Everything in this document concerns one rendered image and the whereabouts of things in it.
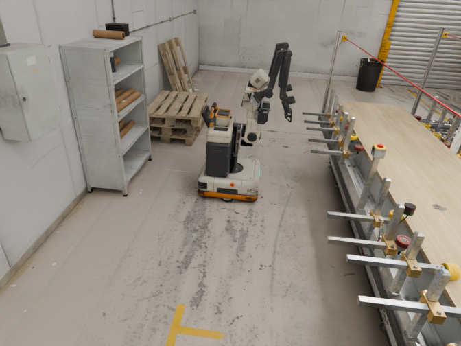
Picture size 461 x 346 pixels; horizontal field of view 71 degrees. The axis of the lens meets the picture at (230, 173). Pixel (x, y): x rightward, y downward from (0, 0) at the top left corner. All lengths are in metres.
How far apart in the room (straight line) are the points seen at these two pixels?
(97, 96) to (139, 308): 1.93
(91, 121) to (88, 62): 0.56
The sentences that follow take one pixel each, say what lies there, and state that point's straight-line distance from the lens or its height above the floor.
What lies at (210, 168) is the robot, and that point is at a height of 0.39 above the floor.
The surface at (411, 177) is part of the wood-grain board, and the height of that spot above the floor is 0.90.
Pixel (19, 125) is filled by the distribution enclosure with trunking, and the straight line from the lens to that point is 2.71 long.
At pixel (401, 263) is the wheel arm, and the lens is 1.84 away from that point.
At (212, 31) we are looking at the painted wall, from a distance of 9.39.
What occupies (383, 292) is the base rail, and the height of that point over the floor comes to 0.68.
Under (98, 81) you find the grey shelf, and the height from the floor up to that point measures 1.26.
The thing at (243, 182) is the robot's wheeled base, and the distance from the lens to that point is 3.48.
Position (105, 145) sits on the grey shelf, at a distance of 3.56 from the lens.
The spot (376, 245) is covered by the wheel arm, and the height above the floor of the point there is 0.86.
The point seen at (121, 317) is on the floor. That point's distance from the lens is 2.65.
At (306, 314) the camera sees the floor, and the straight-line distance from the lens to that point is 2.70.
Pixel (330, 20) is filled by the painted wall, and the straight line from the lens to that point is 9.37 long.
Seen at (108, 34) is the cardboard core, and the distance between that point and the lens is 3.75.
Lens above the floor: 2.09
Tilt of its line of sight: 30 degrees down
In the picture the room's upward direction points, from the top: 3 degrees clockwise
